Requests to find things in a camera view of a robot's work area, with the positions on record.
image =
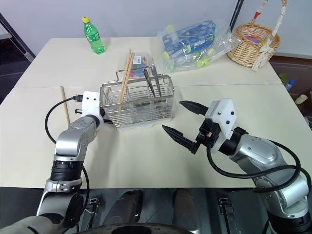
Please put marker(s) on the beige cylindrical object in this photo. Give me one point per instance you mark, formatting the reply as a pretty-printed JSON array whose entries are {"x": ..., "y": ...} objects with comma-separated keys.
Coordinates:
[{"x": 301, "y": 99}]

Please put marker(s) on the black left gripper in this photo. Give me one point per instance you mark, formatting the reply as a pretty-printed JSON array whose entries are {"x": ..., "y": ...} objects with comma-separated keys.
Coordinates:
[{"x": 105, "y": 116}]

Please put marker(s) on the small green bottle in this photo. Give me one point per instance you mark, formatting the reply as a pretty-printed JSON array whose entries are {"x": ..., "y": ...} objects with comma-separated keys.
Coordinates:
[{"x": 283, "y": 78}]

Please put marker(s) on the colourful items in wicker basket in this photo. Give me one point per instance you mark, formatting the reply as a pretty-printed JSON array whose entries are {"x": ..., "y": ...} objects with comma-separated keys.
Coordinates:
[{"x": 252, "y": 39}]

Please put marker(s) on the black slanted pole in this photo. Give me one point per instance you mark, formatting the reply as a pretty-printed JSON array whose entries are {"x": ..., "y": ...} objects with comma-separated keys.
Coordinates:
[{"x": 236, "y": 14}]

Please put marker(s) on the blue patterned pouch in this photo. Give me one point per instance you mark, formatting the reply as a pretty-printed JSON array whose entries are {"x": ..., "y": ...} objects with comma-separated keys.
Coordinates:
[{"x": 192, "y": 33}]

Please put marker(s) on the white plastic drip tray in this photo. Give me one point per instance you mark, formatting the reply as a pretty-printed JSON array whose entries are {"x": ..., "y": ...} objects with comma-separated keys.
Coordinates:
[{"x": 143, "y": 126}]

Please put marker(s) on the blue capped clear bottle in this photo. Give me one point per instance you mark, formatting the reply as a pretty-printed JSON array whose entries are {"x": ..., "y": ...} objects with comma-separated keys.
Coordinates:
[{"x": 290, "y": 85}]

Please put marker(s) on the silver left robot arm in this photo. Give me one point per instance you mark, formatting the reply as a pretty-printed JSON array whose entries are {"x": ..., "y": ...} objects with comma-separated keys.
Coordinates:
[{"x": 70, "y": 139}]

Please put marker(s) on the woven wicker basket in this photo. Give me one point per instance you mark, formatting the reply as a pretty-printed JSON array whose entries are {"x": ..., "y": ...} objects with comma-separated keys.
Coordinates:
[{"x": 251, "y": 51}]

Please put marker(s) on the wooden chopstick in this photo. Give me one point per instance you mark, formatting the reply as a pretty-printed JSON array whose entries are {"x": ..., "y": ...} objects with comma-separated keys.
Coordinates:
[
  {"x": 65, "y": 107},
  {"x": 128, "y": 73},
  {"x": 125, "y": 73}
]

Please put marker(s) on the small colourful packet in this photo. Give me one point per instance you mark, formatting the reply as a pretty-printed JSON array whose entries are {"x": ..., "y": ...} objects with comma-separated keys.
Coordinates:
[{"x": 140, "y": 61}]

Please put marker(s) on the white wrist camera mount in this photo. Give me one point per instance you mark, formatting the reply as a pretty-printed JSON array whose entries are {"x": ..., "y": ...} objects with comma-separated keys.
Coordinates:
[
  {"x": 225, "y": 114},
  {"x": 91, "y": 107}
]

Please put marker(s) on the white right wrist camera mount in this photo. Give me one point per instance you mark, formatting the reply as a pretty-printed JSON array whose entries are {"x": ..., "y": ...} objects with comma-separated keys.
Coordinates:
[{"x": 225, "y": 114}]

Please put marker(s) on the green plastic soda bottle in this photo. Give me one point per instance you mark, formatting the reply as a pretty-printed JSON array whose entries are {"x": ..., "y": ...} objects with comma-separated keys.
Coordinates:
[{"x": 93, "y": 36}]

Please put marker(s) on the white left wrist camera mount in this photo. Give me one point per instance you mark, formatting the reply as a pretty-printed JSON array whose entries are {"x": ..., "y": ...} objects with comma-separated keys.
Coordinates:
[{"x": 91, "y": 107}]

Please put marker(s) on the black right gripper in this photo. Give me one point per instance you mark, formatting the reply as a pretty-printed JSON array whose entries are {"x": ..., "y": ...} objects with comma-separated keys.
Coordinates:
[{"x": 207, "y": 132}]

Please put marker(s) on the clear plastic bag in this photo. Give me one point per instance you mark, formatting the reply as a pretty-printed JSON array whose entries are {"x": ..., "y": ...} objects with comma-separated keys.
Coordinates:
[{"x": 219, "y": 46}]

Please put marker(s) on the black stand leg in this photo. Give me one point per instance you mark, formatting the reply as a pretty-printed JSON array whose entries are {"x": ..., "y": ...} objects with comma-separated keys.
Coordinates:
[{"x": 17, "y": 36}]

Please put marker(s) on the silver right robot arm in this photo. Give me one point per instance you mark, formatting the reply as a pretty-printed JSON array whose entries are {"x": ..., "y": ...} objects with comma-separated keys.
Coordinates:
[{"x": 263, "y": 151}]

